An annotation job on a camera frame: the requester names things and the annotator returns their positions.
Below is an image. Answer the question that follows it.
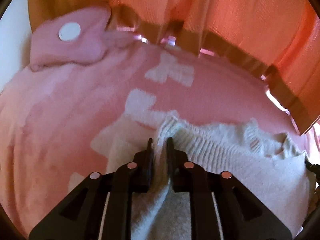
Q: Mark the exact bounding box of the pink fleece blanket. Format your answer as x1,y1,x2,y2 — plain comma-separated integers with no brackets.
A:
1,41,315,239

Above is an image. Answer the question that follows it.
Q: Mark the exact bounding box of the pink pillow with white dot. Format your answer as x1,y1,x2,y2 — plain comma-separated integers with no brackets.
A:
29,7,135,72

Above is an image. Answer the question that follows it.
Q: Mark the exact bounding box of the cream sweater with black hearts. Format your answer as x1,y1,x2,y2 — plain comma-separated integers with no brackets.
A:
107,112,317,240

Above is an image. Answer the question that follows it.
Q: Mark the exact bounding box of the orange red curtain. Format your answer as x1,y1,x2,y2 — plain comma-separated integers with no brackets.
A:
28,0,320,136

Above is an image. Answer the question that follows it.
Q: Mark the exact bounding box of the wooden bed headboard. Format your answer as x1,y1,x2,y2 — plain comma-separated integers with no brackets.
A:
108,5,319,134

